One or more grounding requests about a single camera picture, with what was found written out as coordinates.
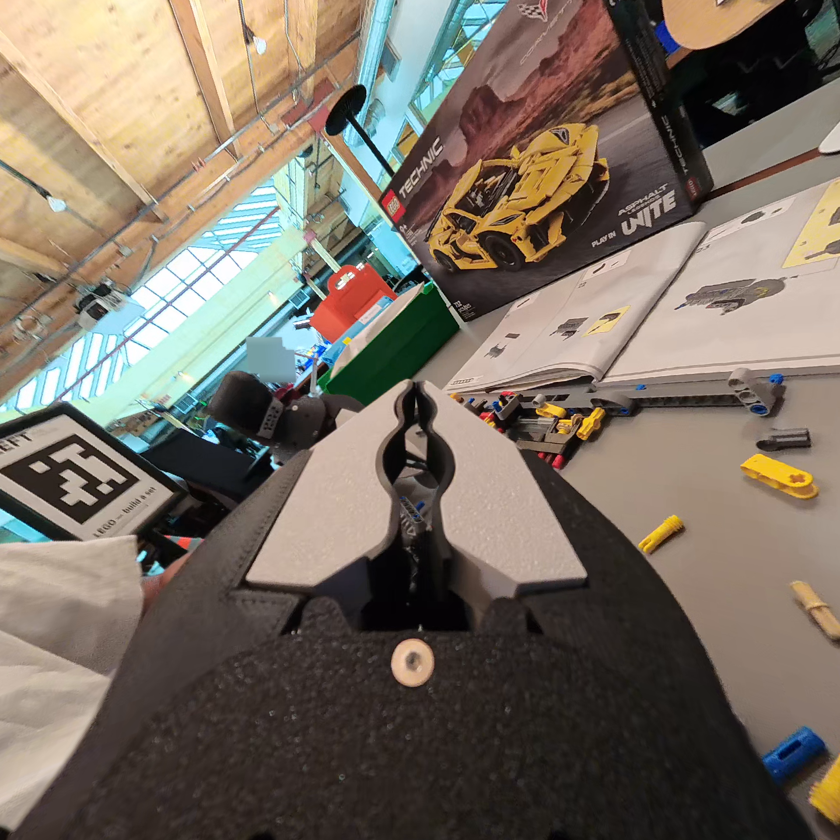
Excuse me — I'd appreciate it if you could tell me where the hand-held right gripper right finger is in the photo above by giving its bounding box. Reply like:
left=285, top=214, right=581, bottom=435
left=419, top=381, right=589, bottom=618

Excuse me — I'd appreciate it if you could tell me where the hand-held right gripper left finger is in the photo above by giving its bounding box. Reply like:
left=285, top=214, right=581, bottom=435
left=244, top=379, right=416, bottom=624

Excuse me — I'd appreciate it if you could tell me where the person's left forearm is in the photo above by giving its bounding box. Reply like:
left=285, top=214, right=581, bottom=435
left=141, top=558, right=193, bottom=613

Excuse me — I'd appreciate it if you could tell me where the lego engine subassembly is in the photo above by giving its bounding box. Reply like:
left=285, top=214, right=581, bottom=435
left=397, top=492, right=434, bottom=546

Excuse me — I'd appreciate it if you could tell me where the lego chassis assembly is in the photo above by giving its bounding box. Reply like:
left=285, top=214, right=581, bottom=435
left=449, top=367, right=786, bottom=470

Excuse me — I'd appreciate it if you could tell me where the yellow lego pin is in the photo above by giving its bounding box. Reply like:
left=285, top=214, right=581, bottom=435
left=638, top=515, right=685, bottom=553

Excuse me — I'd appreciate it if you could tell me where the lego instruction booklet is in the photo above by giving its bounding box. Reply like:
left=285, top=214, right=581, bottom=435
left=446, top=177, right=840, bottom=395

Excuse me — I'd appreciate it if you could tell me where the yellow lego connector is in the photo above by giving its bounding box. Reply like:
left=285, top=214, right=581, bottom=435
left=739, top=454, right=820, bottom=501

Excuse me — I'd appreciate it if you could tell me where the tan lego pin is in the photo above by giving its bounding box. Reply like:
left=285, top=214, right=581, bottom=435
left=789, top=580, right=840, bottom=643

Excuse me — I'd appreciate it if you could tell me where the yellow car lego set box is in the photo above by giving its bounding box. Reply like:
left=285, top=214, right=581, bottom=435
left=379, top=0, right=716, bottom=322

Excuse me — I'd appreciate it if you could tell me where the pile of small lego pins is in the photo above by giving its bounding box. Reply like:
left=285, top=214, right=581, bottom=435
left=761, top=726, right=840, bottom=824

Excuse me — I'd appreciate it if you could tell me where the white paper bag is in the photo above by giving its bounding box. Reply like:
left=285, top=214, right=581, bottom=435
left=331, top=289, right=427, bottom=378

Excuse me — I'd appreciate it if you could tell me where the black office chair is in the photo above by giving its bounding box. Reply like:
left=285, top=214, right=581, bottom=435
left=141, top=427, right=277, bottom=506

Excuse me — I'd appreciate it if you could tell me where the green plastic bin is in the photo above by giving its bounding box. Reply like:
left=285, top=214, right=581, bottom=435
left=319, top=282, right=460, bottom=404

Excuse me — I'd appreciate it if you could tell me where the orange-red bag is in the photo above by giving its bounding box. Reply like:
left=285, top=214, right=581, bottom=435
left=308, top=264, right=398, bottom=342

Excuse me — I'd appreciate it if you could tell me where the framed black white marker sign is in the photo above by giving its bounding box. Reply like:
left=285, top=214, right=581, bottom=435
left=0, top=402, right=191, bottom=542

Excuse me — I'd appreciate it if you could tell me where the white ceiling device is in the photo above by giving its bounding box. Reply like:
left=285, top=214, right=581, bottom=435
left=72, top=282, right=129, bottom=329

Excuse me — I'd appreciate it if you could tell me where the person's white printed shirt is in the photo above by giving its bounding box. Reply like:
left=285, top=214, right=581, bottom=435
left=0, top=535, right=145, bottom=834

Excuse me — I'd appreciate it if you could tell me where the black disc ceiling fixture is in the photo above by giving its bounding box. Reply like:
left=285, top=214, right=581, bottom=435
left=325, top=84, right=398, bottom=178

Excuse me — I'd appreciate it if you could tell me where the printed instruction board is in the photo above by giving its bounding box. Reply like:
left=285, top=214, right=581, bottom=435
left=659, top=0, right=795, bottom=53

